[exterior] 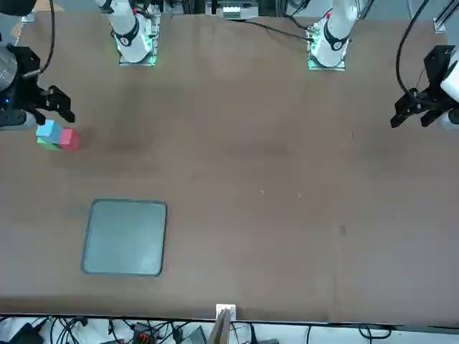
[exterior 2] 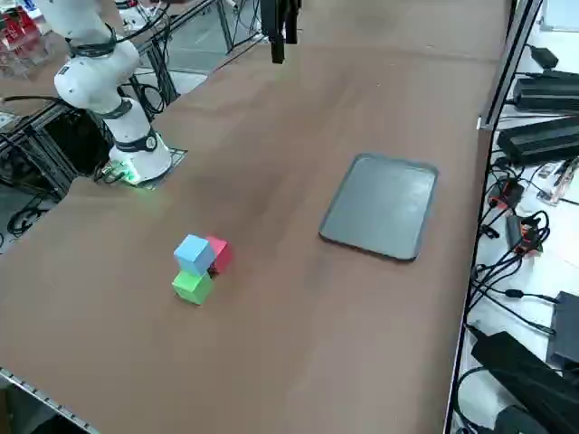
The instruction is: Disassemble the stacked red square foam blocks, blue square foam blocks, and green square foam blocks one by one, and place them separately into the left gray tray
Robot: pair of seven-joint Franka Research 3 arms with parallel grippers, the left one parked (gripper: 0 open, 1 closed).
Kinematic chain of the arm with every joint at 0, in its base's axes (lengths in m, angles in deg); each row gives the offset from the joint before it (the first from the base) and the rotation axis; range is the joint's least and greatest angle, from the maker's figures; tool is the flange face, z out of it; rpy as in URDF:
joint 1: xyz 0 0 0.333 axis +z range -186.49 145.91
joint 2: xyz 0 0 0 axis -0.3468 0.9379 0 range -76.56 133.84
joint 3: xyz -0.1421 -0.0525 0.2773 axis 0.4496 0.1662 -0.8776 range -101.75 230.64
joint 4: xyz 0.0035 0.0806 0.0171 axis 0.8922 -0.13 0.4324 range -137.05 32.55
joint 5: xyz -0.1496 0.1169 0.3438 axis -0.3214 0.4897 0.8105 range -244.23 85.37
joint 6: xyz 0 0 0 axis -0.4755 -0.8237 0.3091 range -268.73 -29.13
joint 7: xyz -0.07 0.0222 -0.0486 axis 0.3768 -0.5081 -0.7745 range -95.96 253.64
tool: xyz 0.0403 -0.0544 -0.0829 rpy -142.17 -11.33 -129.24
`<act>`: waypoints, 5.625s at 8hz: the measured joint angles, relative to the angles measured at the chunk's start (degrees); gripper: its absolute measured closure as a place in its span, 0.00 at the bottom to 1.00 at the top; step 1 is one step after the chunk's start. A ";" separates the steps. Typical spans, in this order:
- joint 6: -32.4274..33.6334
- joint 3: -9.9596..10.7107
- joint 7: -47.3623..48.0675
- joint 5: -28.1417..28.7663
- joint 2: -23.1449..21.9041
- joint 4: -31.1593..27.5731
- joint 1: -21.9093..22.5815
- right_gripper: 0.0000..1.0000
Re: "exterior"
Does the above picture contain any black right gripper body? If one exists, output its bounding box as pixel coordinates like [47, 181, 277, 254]
[6, 44, 49, 113]

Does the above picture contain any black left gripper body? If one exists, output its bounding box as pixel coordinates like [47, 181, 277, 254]
[424, 45, 454, 92]

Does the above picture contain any blue foam cube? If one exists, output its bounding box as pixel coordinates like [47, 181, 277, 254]
[36, 120, 64, 145]

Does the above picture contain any green foam cube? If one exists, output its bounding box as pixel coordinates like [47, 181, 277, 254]
[37, 138, 61, 152]

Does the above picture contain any red foam cube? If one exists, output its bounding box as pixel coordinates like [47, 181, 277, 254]
[59, 128, 82, 152]

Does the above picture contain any gray square tray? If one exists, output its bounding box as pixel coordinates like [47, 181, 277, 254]
[80, 199, 168, 278]

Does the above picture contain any orange and black hub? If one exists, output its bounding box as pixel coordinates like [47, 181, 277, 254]
[132, 321, 158, 344]

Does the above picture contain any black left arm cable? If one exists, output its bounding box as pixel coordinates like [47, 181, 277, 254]
[395, 0, 431, 95]

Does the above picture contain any aluminium profile rail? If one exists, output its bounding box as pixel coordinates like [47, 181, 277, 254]
[432, 0, 459, 34]

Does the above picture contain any black cable across table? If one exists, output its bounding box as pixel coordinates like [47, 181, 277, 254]
[243, 19, 313, 40]

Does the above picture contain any upright post with bracket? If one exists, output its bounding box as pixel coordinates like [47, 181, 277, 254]
[209, 303, 238, 344]

